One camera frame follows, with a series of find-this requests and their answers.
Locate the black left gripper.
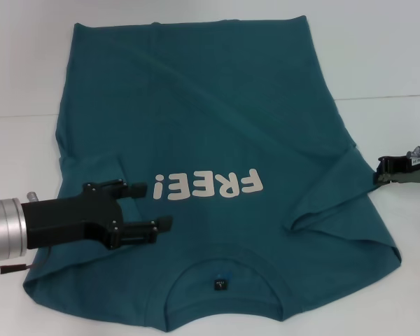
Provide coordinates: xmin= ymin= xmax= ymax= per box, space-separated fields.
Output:
xmin=20 ymin=177 xmax=174 ymax=251

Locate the teal blue printed t-shirt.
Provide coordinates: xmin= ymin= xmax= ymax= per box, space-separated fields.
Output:
xmin=22 ymin=14 xmax=403 ymax=323

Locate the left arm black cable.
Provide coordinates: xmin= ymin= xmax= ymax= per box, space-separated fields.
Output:
xmin=0 ymin=246 xmax=53 ymax=281

